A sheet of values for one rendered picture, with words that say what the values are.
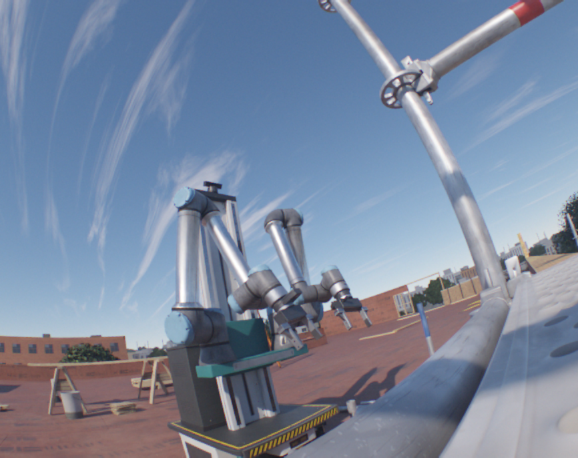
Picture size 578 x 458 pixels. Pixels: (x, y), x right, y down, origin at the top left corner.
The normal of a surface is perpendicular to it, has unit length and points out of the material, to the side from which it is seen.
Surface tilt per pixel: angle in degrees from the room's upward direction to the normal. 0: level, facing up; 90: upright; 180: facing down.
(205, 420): 90
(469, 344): 34
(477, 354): 56
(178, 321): 95
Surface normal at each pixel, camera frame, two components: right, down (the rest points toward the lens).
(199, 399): 0.67, -0.40
